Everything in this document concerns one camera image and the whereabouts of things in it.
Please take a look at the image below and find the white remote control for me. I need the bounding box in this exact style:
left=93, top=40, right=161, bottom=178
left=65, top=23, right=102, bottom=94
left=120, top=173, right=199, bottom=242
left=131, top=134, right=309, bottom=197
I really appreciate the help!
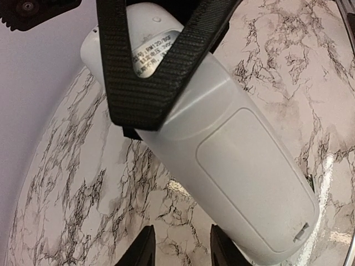
left=80, top=1, right=320, bottom=265

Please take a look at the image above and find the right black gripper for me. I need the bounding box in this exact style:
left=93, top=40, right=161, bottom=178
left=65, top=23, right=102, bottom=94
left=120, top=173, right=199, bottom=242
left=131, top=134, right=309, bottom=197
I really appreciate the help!
left=1, top=0, right=82, bottom=31

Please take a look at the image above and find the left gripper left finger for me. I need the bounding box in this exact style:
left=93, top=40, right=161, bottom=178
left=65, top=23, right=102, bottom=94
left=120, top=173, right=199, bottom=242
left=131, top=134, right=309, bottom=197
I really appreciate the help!
left=116, top=225, right=155, bottom=266

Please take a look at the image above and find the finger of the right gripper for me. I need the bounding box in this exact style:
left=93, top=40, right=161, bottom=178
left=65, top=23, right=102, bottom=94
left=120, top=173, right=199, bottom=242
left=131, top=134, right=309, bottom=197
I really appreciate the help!
left=121, top=0, right=231, bottom=139
left=95, top=0, right=242, bottom=132

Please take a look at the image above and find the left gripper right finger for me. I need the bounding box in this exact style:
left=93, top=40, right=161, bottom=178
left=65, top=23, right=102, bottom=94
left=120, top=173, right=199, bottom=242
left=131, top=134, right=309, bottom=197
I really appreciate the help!
left=210, top=224, right=250, bottom=266

